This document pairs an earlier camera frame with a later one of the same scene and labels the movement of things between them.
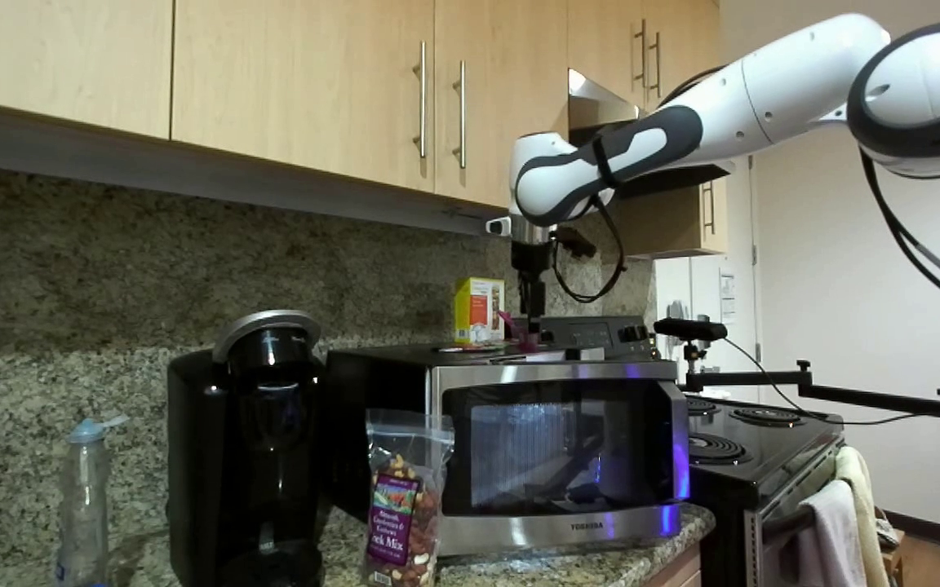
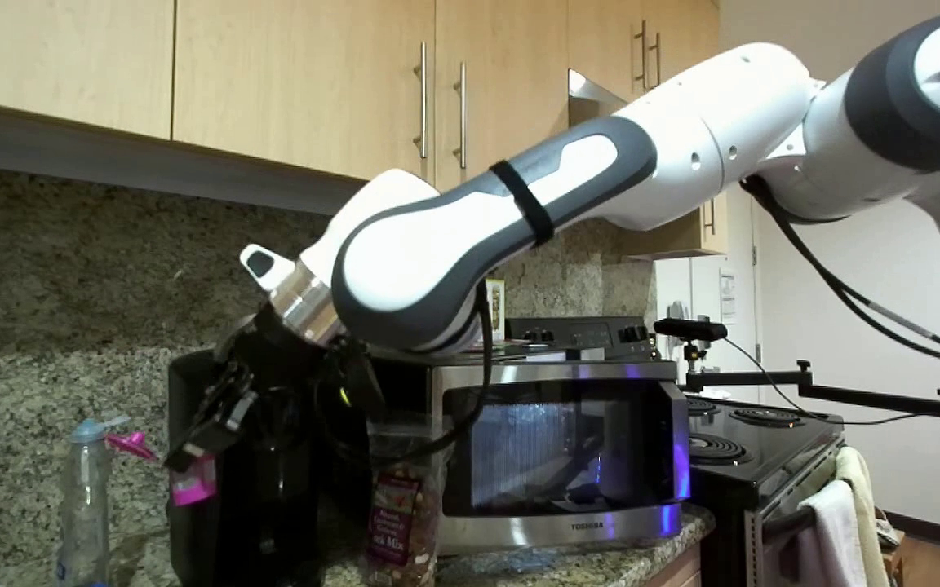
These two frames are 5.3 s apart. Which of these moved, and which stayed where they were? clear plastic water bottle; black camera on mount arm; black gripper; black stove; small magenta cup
Moved: black gripper; small magenta cup
Stayed: clear plastic water bottle; black stove; black camera on mount arm
